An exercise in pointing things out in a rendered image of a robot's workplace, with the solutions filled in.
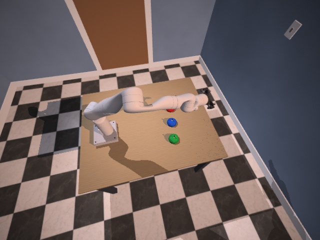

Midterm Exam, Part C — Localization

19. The blue dome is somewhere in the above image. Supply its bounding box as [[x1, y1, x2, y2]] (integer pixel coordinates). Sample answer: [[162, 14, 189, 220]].
[[167, 118, 177, 127]]

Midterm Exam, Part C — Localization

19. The green bell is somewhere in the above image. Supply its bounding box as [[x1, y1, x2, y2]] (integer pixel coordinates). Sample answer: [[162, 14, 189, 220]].
[[168, 134, 179, 144]]

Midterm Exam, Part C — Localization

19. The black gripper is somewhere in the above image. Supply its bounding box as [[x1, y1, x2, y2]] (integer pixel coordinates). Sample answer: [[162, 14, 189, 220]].
[[200, 87, 216, 109]]

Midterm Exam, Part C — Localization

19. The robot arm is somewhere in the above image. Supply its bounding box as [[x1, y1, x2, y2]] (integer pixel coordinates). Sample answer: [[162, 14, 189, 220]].
[[83, 87, 208, 136]]

